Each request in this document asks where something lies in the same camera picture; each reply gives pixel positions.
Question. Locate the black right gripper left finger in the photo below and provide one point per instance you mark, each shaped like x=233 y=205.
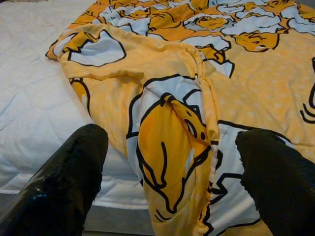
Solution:
x=66 y=182

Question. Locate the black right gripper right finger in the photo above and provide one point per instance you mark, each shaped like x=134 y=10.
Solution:
x=280 y=182

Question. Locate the yellow cartoon egg print comforter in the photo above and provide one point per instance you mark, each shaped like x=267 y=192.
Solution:
x=246 y=86

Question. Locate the white quilted mattress sheet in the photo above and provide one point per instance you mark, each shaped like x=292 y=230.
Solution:
x=32 y=86

